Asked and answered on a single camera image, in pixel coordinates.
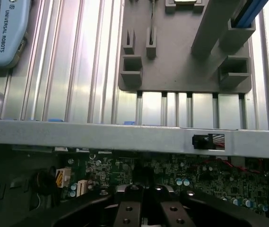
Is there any green motherboard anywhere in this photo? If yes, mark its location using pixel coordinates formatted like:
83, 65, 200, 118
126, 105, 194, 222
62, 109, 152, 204
53, 151, 269, 218

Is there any hard disk in blue caddy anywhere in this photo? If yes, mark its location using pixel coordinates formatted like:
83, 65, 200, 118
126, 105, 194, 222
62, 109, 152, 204
233, 0, 269, 28

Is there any green RAM stick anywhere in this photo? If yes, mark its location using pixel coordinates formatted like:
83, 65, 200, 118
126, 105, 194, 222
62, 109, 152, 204
150, 0, 156, 45

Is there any light blue teach pendant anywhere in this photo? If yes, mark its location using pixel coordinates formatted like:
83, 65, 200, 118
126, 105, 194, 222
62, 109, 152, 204
0, 0, 30, 69

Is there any grey power supply unit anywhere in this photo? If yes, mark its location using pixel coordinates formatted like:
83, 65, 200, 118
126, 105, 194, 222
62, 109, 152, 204
0, 151, 61, 227

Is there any white yellow power connector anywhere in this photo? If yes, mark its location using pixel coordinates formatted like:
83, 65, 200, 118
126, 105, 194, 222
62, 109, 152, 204
55, 168, 70, 188

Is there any open black PC case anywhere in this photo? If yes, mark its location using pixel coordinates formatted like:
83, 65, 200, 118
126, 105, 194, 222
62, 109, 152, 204
0, 117, 269, 227

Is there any grey printed parts rack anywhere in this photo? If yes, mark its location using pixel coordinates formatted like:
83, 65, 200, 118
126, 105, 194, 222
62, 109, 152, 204
119, 0, 257, 93

